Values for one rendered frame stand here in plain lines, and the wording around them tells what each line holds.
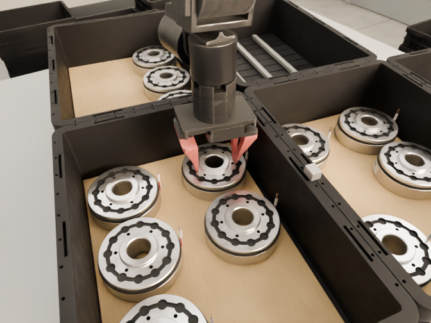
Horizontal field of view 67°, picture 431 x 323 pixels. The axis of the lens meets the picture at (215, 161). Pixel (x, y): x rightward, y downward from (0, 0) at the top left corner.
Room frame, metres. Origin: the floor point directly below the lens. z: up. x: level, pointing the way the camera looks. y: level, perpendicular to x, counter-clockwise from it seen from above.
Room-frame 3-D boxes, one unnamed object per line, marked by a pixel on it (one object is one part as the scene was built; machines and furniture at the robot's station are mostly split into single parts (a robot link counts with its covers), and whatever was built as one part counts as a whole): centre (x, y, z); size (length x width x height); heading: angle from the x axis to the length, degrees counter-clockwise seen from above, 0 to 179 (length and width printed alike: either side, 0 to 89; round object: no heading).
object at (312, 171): (0.28, -0.12, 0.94); 0.02 x 0.01 x 0.01; 21
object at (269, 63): (0.72, -0.11, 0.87); 0.40 x 0.30 x 0.11; 21
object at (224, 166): (0.37, 0.00, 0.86); 0.05 x 0.05 x 0.01
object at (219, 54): (0.37, 0.01, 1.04); 0.07 x 0.06 x 0.07; 32
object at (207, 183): (0.37, 0.00, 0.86); 0.10 x 0.10 x 0.01
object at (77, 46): (0.61, 0.17, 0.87); 0.40 x 0.30 x 0.11; 21
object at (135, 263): (0.21, 0.10, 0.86); 0.05 x 0.05 x 0.01
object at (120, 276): (0.21, 0.10, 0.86); 0.10 x 0.10 x 0.01
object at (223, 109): (0.37, 0.00, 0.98); 0.10 x 0.07 x 0.07; 106
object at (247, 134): (0.37, -0.02, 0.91); 0.07 x 0.07 x 0.09; 16
